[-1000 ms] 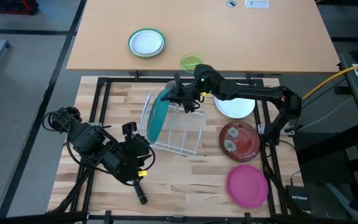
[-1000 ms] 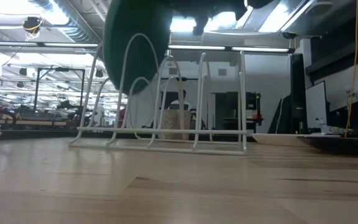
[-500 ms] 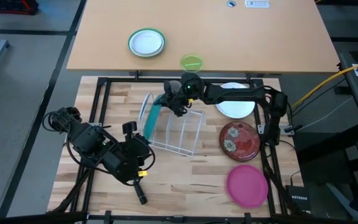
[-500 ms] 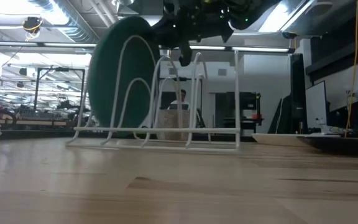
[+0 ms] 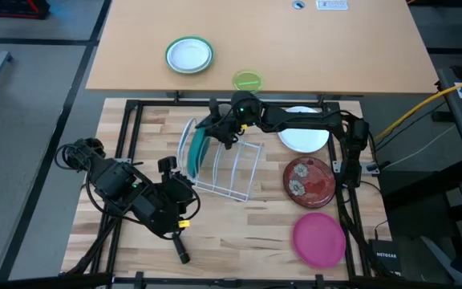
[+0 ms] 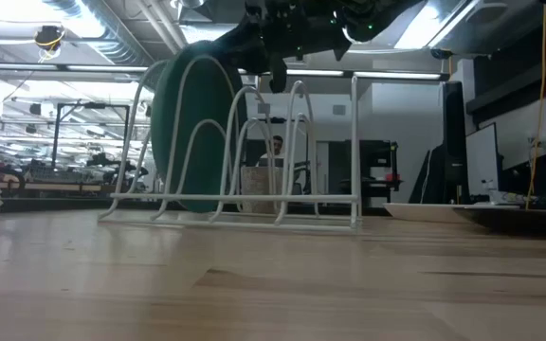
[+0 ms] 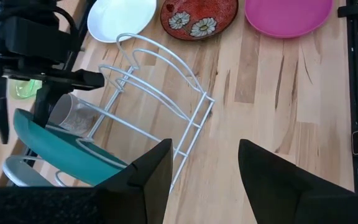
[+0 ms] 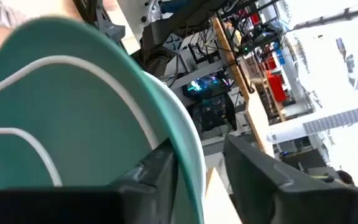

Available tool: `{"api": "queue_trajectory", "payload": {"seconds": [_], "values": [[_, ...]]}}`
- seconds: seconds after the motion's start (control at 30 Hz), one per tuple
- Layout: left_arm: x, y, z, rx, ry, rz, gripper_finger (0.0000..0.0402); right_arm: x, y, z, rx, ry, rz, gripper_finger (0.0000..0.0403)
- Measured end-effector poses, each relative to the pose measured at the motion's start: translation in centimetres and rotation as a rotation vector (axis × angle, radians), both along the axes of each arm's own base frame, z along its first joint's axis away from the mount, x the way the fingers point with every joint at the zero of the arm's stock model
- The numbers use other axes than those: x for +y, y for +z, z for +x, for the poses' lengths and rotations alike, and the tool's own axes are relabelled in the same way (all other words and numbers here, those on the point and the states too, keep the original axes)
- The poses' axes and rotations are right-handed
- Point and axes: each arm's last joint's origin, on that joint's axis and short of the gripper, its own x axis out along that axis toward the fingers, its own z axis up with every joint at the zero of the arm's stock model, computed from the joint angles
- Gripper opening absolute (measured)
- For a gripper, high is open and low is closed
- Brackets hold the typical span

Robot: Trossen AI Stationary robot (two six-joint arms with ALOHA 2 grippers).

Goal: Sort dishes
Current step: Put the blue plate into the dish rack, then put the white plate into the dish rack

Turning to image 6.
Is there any ceiling light strip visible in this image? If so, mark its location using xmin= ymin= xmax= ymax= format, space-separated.
xmin=286 ymin=69 xmax=345 ymax=77
xmin=353 ymin=71 xmax=443 ymax=81
xmin=66 ymin=64 xmax=149 ymax=73
xmin=0 ymin=63 xmax=59 ymax=71

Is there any cluttered background workbench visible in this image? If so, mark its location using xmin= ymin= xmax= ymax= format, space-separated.
xmin=0 ymin=158 xmax=151 ymax=200

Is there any thin yellow cable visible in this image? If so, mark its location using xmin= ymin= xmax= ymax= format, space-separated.
xmin=524 ymin=3 xmax=546 ymax=210

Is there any black equipment cart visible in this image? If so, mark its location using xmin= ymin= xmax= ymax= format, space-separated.
xmin=338 ymin=138 xmax=403 ymax=200

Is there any black metal table frame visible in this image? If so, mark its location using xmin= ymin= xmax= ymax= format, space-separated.
xmin=0 ymin=197 xmax=388 ymax=213

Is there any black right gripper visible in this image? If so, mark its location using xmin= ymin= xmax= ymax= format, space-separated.
xmin=209 ymin=0 xmax=353 ymax=95

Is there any white whiteboard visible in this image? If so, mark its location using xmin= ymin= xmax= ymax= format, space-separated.
xmin=464 ymin=121 xmax=501 ymax=196

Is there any white wire dish rack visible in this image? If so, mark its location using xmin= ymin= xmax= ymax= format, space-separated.
xmin=97 ymin=55 xmax=364 ymax=234

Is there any grey floral print mug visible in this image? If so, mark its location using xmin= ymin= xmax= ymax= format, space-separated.
xmin=240 ymin=165 xmax=283 ymax=214

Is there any person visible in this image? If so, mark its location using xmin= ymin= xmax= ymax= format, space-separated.
xmin=257 ymin=135 xmax=286 ymax=168

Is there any teal round plate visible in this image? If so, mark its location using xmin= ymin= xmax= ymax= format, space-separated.
xmin=150 ymin=40 xmax=249 ymax=213

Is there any black ceiling cable reel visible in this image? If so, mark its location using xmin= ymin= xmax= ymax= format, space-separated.
xmin=33 ymin=24 xmax=67 ymax=63

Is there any black metal stand frame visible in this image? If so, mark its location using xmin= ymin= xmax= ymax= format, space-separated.
xmin=50 ymin=101 xmax=132 ymax=170

